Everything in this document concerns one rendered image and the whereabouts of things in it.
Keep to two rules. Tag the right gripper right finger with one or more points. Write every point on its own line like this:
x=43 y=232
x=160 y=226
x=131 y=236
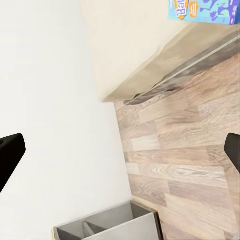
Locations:
x=232 y=149

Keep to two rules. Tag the bed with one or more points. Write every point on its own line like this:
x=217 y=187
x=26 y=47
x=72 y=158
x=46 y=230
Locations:
x=137 y=53

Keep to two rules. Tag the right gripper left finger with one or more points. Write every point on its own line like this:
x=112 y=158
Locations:
x=12 y=150

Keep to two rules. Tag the desk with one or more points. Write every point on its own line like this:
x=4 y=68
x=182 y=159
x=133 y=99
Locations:
x=128 y=221

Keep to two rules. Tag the board game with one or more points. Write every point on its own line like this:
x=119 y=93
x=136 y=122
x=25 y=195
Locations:
x=225 y=12

